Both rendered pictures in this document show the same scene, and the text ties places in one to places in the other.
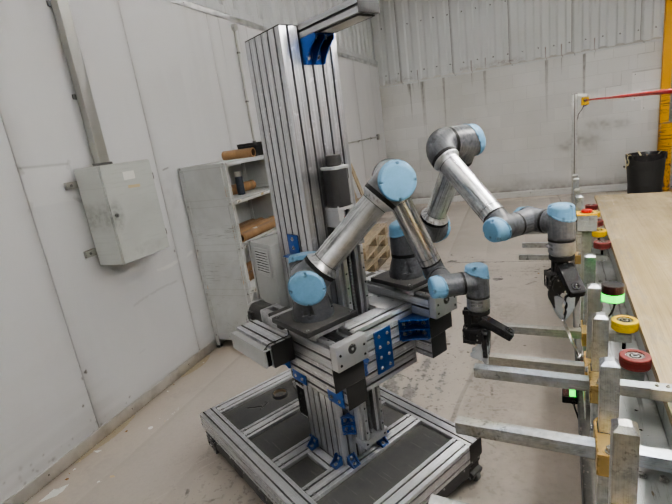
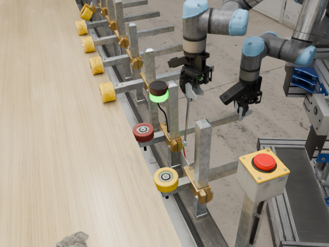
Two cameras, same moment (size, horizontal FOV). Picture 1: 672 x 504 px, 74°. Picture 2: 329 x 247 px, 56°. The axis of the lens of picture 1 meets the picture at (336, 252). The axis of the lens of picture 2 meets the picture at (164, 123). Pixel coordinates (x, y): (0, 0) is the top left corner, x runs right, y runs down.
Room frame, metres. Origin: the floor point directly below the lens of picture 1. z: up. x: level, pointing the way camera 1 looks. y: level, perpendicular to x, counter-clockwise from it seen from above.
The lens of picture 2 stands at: (1.83, -1.42, 1.67)
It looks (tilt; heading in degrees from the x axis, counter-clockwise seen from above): 40 degrees down; 134
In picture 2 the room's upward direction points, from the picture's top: 3 degrees counter-clockwise
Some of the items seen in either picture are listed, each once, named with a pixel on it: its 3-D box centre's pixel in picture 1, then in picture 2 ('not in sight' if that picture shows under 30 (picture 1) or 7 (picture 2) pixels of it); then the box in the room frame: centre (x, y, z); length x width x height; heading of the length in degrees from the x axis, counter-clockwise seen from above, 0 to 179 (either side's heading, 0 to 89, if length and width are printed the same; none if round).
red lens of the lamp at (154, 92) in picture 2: (612, 288); (157, 88); (1.21, -0.80, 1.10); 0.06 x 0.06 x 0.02
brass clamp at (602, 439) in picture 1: (608, 445); (134, 58); (0.77, -0.51, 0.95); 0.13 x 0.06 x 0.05; 152
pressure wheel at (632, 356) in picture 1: (634, 370); (144, 139); (1.15, -0.83, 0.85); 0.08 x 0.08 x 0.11
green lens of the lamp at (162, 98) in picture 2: (612, 296); (158, 94); (1.21, -0.80, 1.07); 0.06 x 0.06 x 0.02
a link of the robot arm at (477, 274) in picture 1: (476, 280); (252, 53); (1.36, -0.44, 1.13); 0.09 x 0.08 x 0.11; 92
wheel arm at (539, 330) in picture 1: (560, 332); (219, 172); (1.46, -0.77, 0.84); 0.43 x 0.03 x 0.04; 62
